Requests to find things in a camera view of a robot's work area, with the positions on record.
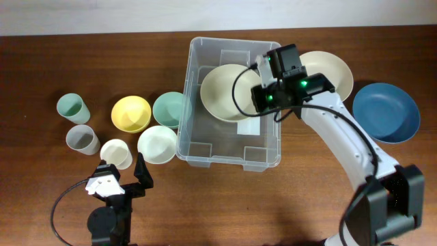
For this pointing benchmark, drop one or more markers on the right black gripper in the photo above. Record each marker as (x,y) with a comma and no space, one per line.
(259,100)

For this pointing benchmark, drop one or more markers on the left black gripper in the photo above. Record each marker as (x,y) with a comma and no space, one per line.
(141,172)

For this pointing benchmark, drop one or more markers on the blue plate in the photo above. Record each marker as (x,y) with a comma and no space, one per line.
(387,113)

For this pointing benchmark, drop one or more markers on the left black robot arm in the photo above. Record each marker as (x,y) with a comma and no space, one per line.
(111,224)

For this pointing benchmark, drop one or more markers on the cream cup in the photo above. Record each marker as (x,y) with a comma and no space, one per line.
(117,152)

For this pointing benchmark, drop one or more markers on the white bowl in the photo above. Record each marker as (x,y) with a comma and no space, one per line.
(157,145)

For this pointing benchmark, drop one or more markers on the grey cup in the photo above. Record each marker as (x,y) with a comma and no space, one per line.
(83,139)

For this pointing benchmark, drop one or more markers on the white label in bin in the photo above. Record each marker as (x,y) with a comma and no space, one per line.
(249,126)

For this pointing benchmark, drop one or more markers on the yellow bowl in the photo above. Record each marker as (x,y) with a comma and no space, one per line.
(131,114)

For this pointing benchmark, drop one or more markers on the green bowl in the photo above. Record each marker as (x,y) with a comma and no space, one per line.
(167,109)

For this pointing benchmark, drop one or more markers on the green cup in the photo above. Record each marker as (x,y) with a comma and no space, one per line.
(72,107)

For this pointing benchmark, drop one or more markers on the clear plastic storage bin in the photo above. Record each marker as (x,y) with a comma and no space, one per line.
(203,139)

